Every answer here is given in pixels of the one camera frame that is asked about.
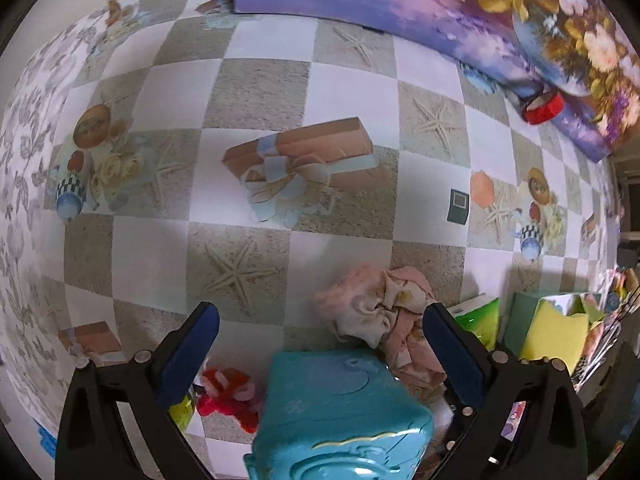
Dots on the checkered printed tablecloth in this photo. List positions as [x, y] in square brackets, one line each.
[260, 95]

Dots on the small green carton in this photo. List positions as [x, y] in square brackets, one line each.
[477, 322]

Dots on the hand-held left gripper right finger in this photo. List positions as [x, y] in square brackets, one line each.
[455, 360]

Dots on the small dark green square packet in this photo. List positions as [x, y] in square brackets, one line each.
[457, 206]

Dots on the red tape roll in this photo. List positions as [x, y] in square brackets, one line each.
[542, 109]

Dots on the flower painting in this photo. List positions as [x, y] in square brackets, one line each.
[450, 5]

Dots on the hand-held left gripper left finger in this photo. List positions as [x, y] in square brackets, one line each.
[192, 355]

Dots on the black white patterned cloth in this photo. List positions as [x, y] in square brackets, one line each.
[597, 355]

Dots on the red plush toy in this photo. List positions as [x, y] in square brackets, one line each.
[227, 392]

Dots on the pink beige scrunchie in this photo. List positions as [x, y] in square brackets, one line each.
[385, 315]

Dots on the green cloth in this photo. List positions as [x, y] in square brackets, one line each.
[595, 309]

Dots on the teal plastic toy box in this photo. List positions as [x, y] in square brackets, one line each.
[340, 410]

